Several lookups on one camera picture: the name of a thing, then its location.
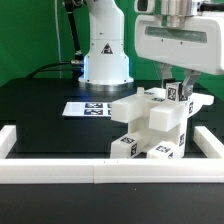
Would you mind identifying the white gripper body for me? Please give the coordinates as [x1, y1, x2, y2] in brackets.
[135, 15, 224, 75]

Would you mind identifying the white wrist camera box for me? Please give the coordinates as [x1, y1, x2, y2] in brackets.
[135, 0, 155, 13]

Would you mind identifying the white marker sheet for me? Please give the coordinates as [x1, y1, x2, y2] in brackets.
[62, 102, 111, 117]

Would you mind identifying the black cable on table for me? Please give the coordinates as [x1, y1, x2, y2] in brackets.
[26, 61, 84, 80]

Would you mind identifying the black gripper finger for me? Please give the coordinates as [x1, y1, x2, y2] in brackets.
[180, 69, 200, 100]
[159, 63, 174, 88]

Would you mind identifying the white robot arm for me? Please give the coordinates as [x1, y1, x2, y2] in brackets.
[80, 0, 224, 96]

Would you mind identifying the white chair back frame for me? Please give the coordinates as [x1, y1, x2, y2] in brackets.
[111, 87, 214, 132]

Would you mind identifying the black camera stand pole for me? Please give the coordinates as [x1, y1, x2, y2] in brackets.
[63, 0, 83, 60]

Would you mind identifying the white chair seat plate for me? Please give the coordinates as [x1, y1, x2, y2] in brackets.
[126, 87, 190, 159]

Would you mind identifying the white U-shaped fence frame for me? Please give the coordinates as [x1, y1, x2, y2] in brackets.
[0, 125, 224, 184]

